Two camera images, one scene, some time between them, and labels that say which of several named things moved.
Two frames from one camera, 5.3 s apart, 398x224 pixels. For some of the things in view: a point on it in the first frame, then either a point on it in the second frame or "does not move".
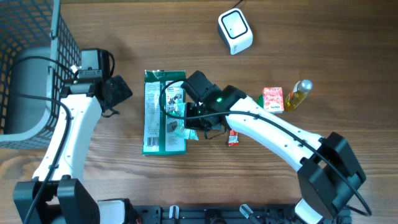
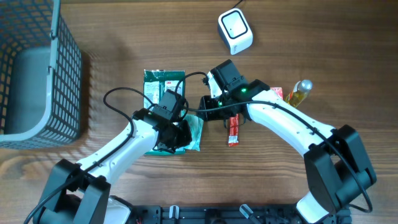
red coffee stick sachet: (233, 138) does not move
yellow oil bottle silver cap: (300, 91) does not move
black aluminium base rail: (242, 214) does not move
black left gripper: (120, 89) -> (185, 140)
